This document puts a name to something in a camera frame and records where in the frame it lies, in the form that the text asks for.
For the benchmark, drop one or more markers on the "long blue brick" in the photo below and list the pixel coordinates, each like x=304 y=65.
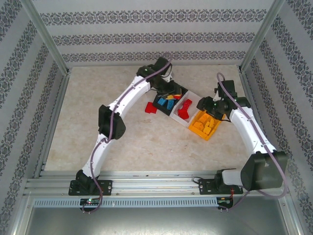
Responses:
x=170 y=104

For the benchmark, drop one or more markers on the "blue eight-stud brick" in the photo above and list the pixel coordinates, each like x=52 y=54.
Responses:
x=161 y=101

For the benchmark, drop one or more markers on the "black plastic bin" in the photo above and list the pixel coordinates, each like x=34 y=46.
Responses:
x=162 y=109

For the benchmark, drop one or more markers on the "white plastic bin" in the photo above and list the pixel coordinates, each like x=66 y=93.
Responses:
x=177 y=117

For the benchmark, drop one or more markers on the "red rectangular brick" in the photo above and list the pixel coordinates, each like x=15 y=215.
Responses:
x=150 y=108

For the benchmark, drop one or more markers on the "yellow plastic bin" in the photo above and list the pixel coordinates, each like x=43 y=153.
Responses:
x=195 y=131

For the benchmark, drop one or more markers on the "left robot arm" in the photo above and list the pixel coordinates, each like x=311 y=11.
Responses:
x=133 y=96

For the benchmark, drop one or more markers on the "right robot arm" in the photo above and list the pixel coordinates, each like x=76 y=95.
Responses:
x=247 y=129

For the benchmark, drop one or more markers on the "small circuit board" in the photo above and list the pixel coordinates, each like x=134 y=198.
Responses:
x=223 y=200
x=90 y=202

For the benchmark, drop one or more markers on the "grey metal sheet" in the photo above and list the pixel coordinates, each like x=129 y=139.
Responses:
x=156 y=222

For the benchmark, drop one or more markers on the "aluminium frame post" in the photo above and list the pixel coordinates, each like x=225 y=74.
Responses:
x=261 y=36
x=47 y=36

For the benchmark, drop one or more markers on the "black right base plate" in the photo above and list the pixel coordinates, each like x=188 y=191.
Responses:
x=205 y=187

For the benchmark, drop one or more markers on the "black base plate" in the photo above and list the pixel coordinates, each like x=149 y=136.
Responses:
x=205 y=187
x=107 y=187

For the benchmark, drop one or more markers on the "aluminium table rail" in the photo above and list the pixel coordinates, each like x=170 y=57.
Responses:
x=151 y=182

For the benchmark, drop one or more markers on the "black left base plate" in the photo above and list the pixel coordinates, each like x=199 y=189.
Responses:
x=107 y=187

